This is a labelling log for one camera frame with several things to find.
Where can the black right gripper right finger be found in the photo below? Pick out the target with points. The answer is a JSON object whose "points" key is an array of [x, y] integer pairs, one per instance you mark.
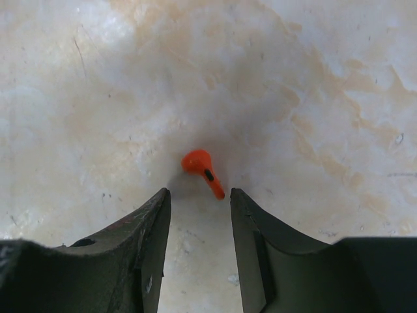
{"points": [[283, 270]]}

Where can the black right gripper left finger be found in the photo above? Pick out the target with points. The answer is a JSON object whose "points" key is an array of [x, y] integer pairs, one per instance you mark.
{"points": [[117, 269]]}

